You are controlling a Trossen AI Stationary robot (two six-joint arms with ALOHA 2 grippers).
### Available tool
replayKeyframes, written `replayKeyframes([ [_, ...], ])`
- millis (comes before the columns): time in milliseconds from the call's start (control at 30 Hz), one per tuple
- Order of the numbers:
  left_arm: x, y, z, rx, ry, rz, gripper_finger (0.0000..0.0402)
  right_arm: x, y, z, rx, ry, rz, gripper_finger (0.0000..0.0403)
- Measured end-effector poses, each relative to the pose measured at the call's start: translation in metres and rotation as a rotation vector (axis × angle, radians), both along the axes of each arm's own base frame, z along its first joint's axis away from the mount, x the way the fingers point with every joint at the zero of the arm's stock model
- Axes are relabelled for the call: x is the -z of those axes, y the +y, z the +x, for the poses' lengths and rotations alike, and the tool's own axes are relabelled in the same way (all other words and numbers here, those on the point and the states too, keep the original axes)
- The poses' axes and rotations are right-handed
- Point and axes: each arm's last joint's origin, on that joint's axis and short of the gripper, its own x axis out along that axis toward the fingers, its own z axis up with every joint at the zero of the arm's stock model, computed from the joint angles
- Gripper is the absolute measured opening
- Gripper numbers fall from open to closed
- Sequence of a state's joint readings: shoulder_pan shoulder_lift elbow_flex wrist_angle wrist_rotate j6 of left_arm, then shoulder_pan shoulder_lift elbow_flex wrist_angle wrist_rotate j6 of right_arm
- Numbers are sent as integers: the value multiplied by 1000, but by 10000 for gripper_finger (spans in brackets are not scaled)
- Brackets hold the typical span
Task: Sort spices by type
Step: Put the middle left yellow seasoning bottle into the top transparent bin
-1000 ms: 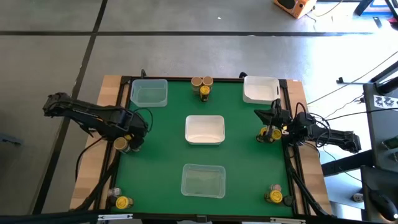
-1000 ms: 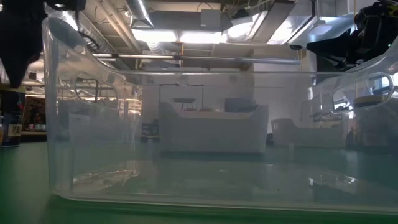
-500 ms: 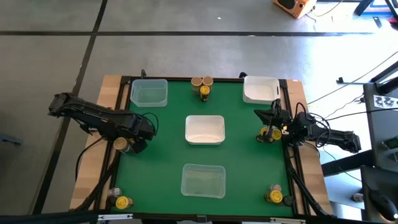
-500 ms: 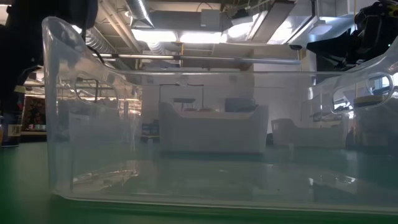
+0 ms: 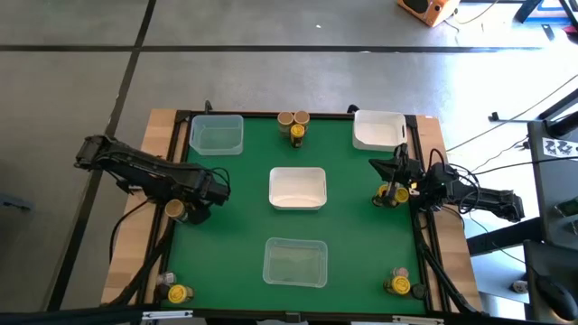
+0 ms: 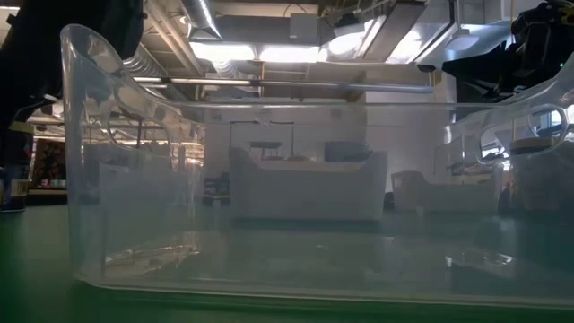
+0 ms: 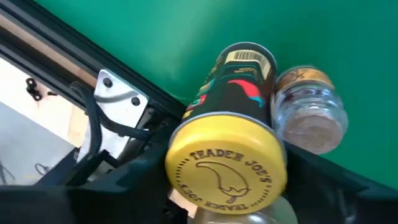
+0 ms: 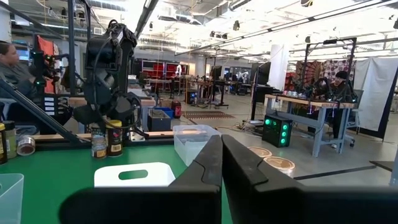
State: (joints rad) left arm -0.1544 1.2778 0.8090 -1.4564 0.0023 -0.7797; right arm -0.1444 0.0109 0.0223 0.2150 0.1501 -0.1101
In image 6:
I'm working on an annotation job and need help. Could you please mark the ribbed silver air duct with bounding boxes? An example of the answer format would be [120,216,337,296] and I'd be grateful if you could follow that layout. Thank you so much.
[178,0,224,40]

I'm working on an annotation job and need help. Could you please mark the bright ceiling light panel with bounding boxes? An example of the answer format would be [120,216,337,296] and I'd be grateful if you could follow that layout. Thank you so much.
[187,40,328,64]

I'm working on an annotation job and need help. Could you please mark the background store shelf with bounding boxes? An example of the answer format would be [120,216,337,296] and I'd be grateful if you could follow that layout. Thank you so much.
[30,137,68,192]

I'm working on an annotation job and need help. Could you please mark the white plastic bin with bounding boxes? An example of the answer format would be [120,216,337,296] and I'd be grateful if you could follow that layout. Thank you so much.
[228,146,389,222]
[390,170,501,213]

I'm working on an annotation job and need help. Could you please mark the wide clear plastic bin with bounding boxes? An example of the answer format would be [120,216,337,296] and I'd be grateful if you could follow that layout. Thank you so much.
[60,22,574,310]

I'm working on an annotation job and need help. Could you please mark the yellow-lid dark spice jar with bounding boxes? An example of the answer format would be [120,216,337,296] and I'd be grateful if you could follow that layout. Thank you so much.
[0,119,36,213]
[509,136,574,214]

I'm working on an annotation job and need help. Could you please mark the long horizontal pipe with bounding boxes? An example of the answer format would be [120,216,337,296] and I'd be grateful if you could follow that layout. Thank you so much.
[133,75,434,94]

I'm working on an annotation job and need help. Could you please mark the small clear plastic bin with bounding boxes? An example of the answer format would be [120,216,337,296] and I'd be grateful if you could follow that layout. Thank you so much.
[97,159,201,214]

